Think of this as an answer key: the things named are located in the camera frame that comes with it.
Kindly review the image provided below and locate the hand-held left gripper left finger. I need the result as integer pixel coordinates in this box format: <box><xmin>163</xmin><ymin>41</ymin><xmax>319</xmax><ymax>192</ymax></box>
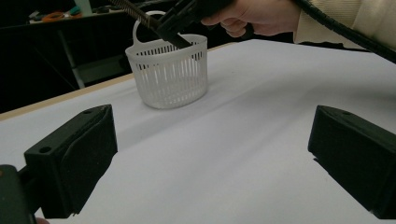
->
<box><xmin>23</xmin><ymin>104</ymin><xmax>119</xmax><ymax>219</ymax></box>

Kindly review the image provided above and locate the white slotted plastic basket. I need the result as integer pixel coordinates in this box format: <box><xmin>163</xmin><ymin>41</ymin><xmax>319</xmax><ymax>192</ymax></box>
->
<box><xmin>124</xmin><ymin>10</ymin><xmax>209</xmax><ymax>110</ymax></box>

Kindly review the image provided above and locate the pale upright post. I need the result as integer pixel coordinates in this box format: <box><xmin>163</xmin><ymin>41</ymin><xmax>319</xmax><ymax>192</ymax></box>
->
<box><xmin>74</xmin><ymin>0</ymin><xmax>93</xmax><ymax>15</ymax></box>

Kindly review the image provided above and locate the black comb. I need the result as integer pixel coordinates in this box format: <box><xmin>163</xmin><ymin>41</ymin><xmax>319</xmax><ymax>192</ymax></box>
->
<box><xmin>108</xmin><ymin>0</ymin><xmax>193</xmax><ymax>49</ymax></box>

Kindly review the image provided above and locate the orange cable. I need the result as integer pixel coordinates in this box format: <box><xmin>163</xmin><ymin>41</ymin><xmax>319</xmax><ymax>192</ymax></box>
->
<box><xmin>40</xmin><ymin>11</ymin><xmax>65</xmax><ymax>23</ymax></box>

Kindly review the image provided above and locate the grey metal stand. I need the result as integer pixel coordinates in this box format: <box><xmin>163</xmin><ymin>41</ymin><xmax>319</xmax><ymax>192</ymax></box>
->
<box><xmin>56</xmin><ymin>29</ymin><xmax>134</xmax><ymax>90</ymax></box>

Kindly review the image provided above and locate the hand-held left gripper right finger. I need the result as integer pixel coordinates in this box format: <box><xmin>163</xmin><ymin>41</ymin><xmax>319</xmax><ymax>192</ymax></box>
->
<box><xmin>307</xmin><ymin>105</ymin><xmax>396</xmax><ymax>220</ymax></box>

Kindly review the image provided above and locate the black cable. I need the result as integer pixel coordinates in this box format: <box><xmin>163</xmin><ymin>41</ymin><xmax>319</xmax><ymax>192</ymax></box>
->
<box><xmin>291</xmin><ymin>0</ymin><xmax>396</xmax><ymax>65</ymax></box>

